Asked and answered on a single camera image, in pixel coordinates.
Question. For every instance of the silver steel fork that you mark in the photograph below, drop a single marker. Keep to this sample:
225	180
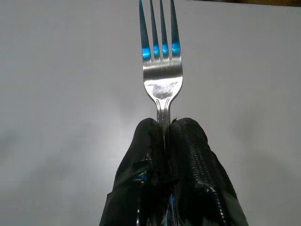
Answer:
162	77

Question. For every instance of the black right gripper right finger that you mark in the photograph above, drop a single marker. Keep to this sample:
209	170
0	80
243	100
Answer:
197	164

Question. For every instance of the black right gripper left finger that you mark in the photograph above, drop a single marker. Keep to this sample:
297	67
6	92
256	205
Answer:
138	169

